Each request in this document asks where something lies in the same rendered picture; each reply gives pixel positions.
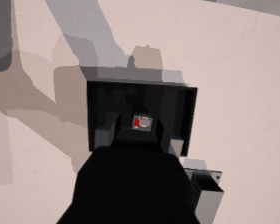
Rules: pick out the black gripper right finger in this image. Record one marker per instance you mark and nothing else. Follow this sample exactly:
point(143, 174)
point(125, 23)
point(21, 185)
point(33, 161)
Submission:
point(170, 143)

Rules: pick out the grey relay panel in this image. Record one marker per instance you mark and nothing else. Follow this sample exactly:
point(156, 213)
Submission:
point(207, 193)

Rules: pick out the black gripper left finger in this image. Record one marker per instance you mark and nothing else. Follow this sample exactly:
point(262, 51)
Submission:
point(105, 135)

